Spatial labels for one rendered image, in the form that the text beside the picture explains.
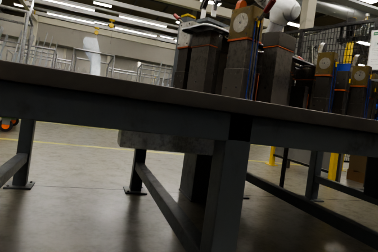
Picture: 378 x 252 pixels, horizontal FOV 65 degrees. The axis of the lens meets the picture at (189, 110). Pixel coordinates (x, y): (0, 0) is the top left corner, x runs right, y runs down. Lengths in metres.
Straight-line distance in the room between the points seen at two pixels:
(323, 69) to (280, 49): 0.42
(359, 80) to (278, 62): 0.77
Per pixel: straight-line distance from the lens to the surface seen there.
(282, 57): 1.34
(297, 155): 4.41
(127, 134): 1.01
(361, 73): 2.00
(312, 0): 10.30
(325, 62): 1.70
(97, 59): 7.90
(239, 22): 1.17
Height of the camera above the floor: 0.65
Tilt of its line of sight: level
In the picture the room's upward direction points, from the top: 8 degrees clockwise
